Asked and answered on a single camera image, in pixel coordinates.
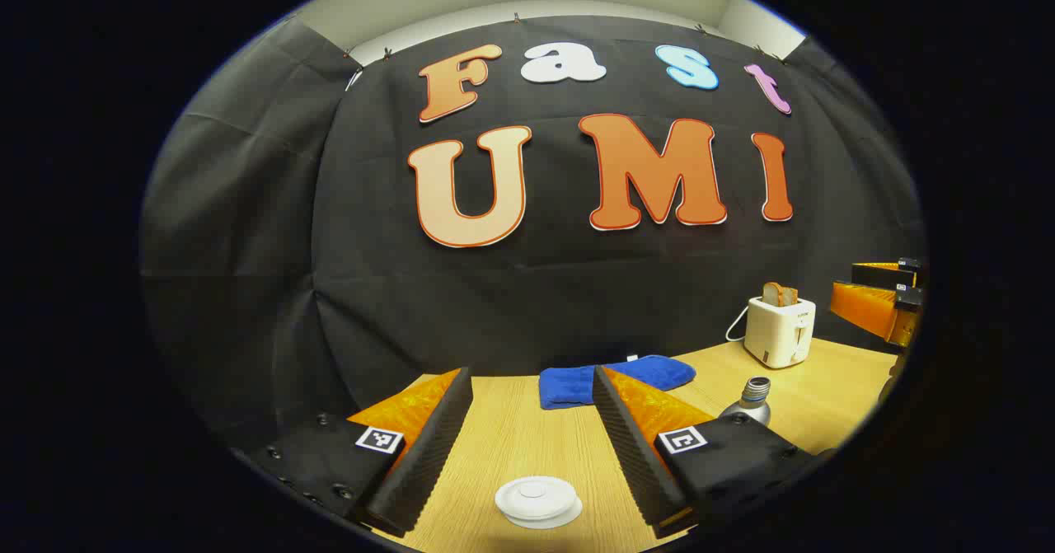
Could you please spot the white toaster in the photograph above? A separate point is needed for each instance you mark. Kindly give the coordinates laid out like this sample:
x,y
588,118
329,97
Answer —
x,y
779,330

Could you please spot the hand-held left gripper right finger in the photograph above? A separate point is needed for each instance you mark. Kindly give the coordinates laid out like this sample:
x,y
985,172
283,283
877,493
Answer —
x,y
635,454

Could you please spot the blue towel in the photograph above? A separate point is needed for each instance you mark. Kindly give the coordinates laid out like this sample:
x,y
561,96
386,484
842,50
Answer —
x,y
569,384

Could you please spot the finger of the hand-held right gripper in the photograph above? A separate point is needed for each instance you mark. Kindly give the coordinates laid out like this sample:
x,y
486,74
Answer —
x,y
882,277
861,310

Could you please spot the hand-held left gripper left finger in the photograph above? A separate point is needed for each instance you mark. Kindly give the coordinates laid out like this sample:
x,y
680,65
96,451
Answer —
x,y
429,454

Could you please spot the bread slice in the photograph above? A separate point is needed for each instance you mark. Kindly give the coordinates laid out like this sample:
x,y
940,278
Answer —
x,y
779,294

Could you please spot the silver water bottle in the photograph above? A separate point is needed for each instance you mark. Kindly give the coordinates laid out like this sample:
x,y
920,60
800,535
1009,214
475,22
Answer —
x,y
754,392

